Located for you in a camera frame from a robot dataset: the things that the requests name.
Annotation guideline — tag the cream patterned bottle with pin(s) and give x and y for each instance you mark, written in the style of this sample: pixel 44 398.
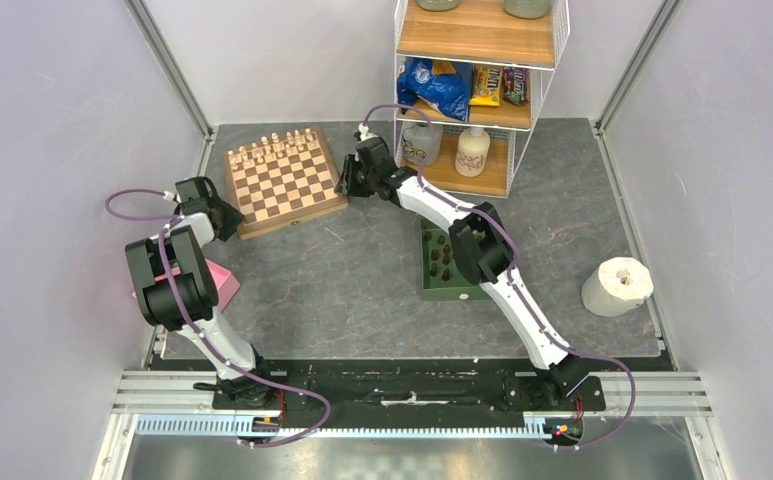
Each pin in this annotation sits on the cream patterned bottle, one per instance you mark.
pixel 472 151

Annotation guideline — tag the aluminium rail frame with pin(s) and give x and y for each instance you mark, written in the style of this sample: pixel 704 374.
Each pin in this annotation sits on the aluminium rail frame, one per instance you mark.
pixel 166 403

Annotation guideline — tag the brown candy bag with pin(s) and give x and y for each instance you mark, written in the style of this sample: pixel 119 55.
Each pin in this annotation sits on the brown candy bag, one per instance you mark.
pixel 516 86

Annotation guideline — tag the pink box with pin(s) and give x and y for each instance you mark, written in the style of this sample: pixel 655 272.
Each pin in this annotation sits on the pink box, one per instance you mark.
pixel 224 286

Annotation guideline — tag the green glass jar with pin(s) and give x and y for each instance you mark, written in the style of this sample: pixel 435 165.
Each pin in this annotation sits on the green glass jar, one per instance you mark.
pixel 527 9
pixel 438 5

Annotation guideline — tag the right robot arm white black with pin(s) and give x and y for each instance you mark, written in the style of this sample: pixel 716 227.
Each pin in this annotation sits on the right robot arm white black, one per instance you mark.
pixel 485 256

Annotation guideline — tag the white paper roll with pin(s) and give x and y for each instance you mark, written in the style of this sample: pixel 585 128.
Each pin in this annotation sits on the white paper roll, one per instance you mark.
pixel 617 286

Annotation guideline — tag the clear patterned jug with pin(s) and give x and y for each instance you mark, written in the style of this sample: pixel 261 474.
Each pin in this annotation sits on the clear patterned jug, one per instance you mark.
pixel 421 143

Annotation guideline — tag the green glass jar left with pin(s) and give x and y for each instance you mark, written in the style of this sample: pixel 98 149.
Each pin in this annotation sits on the green glass jar left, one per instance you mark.
pixel 438 5

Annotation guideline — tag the blue snack bag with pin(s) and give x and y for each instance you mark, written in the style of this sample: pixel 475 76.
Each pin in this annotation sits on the blue snack bag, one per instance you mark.
pixel 444 85

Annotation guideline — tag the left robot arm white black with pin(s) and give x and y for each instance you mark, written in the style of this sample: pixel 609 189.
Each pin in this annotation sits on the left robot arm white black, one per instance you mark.
pixel 175 289

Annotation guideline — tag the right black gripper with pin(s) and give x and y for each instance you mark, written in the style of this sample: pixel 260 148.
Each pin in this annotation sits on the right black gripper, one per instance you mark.
pixel 346 184

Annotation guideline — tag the green glass jar right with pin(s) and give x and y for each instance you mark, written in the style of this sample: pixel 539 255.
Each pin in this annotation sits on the green glass jar right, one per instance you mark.
pixel 527 9

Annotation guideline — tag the wire shelf with wood boards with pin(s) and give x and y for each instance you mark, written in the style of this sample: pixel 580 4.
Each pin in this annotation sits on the wire shelf with wood boards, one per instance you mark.
pixel 481 33

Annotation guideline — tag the green tray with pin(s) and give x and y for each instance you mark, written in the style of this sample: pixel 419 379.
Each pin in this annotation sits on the green tray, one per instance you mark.
pixel 441 279

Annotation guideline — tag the yellow candy bag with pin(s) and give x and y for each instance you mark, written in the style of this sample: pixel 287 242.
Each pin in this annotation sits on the yellow candy bag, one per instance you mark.
pixel 486 88

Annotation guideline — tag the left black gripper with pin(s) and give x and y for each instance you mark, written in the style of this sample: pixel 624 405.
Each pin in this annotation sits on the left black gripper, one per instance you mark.
pixel 235 217

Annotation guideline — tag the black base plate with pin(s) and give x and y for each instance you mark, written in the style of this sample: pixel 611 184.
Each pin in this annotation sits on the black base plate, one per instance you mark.
pixel 507 384

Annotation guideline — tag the wooden chess board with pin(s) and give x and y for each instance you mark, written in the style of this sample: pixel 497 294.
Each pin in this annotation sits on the wooden chess board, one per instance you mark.
pixel 282 180

